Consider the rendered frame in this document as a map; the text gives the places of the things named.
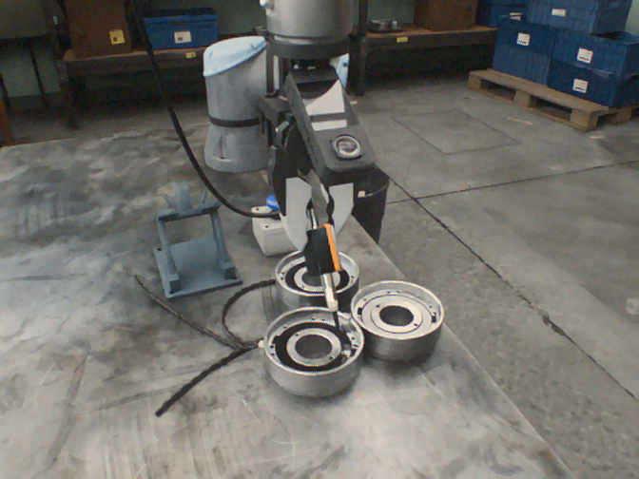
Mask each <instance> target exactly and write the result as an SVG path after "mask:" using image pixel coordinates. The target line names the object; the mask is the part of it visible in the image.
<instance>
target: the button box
mask: <svg viewBox="0 0 639 479"><path fill-rule="evenodd" d="M270 211H276V209H272V208H269V207H267V206H262V207H255V208H252V213H270ZM252 220H253V233H254V236H255V239H256V241H257V242H258V243H259V245H260V247H261V249H262V252H263V254H264V256H265V257H269V256H275V255H280V254H286V253H291V252H298V251H299V249H298V248H296V246H295V245H294V244H293V243H292V241H291V240H290V239H289V236H288V234H287V232H286V230H285V227H284V223H282V221H281V216H277V217H274V218H265V219H256V218H252ZM308 230H311V222H310V220H308V223H307V227H306V231H308Z"/></svg>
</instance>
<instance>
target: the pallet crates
mask: <svg viewBox="0 0 639 479"><path fill-rule="evenodd" d="M631 3H632V0H530V4H529V9H528V13H526V14H517V15H505V16H498V17H499V23H498V29H497V35H496V41H495V49H494V60H493V66H492V68H486V70H483V69H480V70H474V71H470V72H469V73H470V74H469V81H468V87H467V88H468V89H470V90H473V91H474V92H476V93H479V94H482V95H485V96H488V97H490V98H493V99H496V100H499V101H502V102H505V104H507V105H513V106H516V107H519V108H521V109H524V110H527V111H530V112H533V113H536V115H538V116H541V117H544V118H547V119H550V120H553V121H556V122H559V123H560V124H563V125H568V126H569V127H572V128H575V129H577V130H580V131H583V132H589V131H594V130H595V128H596V125H597V122H598V119H600V121H603V122H606V123H609V124H612V125H620V124H625V123H628V122H629V119H630V117H631V112H633V114H637V115H639V34H638V33H632V32H626V31H625V30H623V29H624V28H625V25H626V23H627V19H628V16H629V10H630V8H632V6H631ZM516 16H520V20H516V19H511V17H516ZM489 81H491V82H494V83H495V84H496V85H500V86H503V87H505V88H507V89H510V90H513V91H516V94H515V98H512V97H509V96H506V95H503V94H500V93H497V92H493V91H490V90H488V86H489ZM538 99H539V100H542V101H545V102H548V103H551V104H555V105H560V106H563V107H566V108H567V109H569V110H571V116H570V117H569V118H567V117H565V116H562V115H559V114H556V113H553V112H552V111H550V110H547V109H544V108H541V107H538V106H537V103H538Z"/></svg>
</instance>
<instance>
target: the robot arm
mask: <svg viewBox="0 0 639 479"><path fill-rule="evenodd" d="M260 7H261V9H263V10H266V15H267V29H268V30H269V31H270V33H271V34H272V35H270V36H269V44H270V46H268V45H267V42H266V41H265V39H263V38H261V37H243V38H236V39H230V40H225V41H222V42H218V43H216V44H213V46H211V47H210V48H208V49H207V50H206V51H205V52H204V54H203V66H204V72H203V76H204V78H205V87H206V95H207V104H208V115H209V130H208V134H207V139H206V144H205V149H204V157H205V163H206V164H207V165H208V166H209V167H211V168H213V169H215V170H219V172H223V173H233V174H242V173H252V171H259V170H263V169H265V168H267V179H268V182H269V187H271V188H270V190H272V192H273V194H274V197H275V199H276V203H277V206H278V208H279V214H280V216H281V221H282V223H284V227H285V230H286V232H287V234H288V236H289V239H290V240H291V241H292V243H293V244H294V245H295V246H296V248H298V249H299V251H300V252H301V253H303V252H304V251H305V248H306V245H307V243H308V237H307V233H306V227H307V223H308V218H307V216H306V205H307V203H308V202H309V201H311V197H312V185H311V184H310V183H309V182H307V181H306V179H304V178H302V177H301V176H299V175H298V169H299V170H300V172H301V174H302V175H303V176H306V175H309V172H310V170H311V169H312V168H315V170H316V172H317V176H318V178H319V182H320V187H322V192H323V195H324V198H325V200H326V202H327V207H326V213H327V215H328V222H327V223H329V224H330V226H331V224H332V226H333V229H335V234H336V239H338V238H339V234H340V233H341V231H342V229H343V227H344V224H345V222H347V221H348V220H349V217H350V215H351V213H352V209H353V206H354V203H355V202H356V201H357V197H358V195H359V192H360V189H361V186H362V182H364V181H367V179H368V177H369V175H370V172H371V170H373V168H374V166H375V163H376V161H377V156H376V154H375V152H374V150H372V148H371V145H370V143H369V141H368V139H367V137H366V134H365V132H364V129H363V127H362V125H361V123H360V122H359V120H358V116H357V114H356V111H355V110H354V108H353V106H352V104H351V100H350V98H349V96H347V94H346V92H345V90H344V89H345V84H346V77H347V66H349V63H348V52H350V36H348V35H347V33H350V32H351V31H352V30H353V21H354V0H260Z"/></svg>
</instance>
